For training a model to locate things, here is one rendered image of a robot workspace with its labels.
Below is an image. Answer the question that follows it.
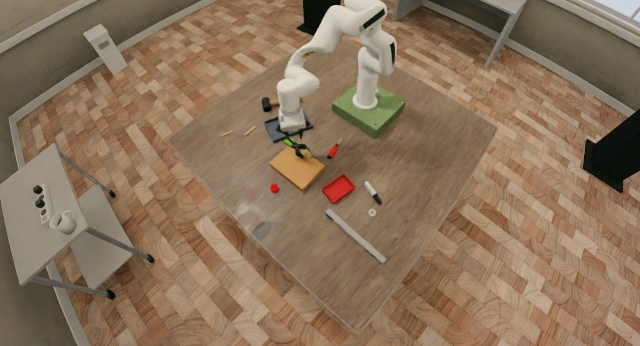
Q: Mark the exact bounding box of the red shallow tray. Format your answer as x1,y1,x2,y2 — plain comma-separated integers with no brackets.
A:
322,174,355,205

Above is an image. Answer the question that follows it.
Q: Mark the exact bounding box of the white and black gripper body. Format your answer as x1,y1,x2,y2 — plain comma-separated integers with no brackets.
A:
279,107,304,127

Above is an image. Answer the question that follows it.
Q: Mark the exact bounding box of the tan wooden bench board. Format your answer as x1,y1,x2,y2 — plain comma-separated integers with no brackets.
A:
269,146,325,192

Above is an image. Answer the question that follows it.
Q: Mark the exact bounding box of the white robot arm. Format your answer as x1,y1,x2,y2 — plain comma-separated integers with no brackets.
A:
277,0,397,132

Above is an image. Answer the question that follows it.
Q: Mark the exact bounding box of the white marker with black cap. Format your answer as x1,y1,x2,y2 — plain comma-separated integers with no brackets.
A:
363,180,382,204

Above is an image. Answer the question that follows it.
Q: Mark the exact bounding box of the black rubber mallet with wooden handle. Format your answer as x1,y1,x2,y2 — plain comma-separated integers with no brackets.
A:
261,97,302,112

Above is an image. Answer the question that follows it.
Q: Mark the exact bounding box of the grey flat bar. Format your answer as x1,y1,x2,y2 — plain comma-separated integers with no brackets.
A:
325,209,386,263

